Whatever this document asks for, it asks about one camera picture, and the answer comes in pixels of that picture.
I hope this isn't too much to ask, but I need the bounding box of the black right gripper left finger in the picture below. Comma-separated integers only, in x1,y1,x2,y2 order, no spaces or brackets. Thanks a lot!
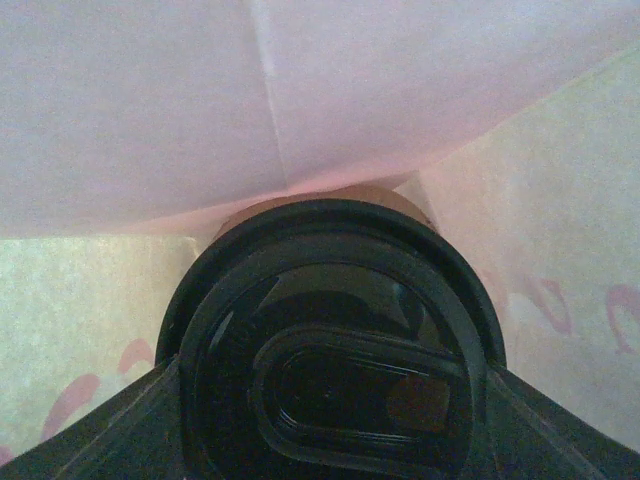
1,359,186,479

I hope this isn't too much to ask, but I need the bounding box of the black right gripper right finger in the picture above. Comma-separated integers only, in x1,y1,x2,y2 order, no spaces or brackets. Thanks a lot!
486,367,639,479

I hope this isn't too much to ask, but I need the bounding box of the cream pink Cakes paper bag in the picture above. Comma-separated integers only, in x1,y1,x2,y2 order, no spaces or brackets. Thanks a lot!
1,1,639,461

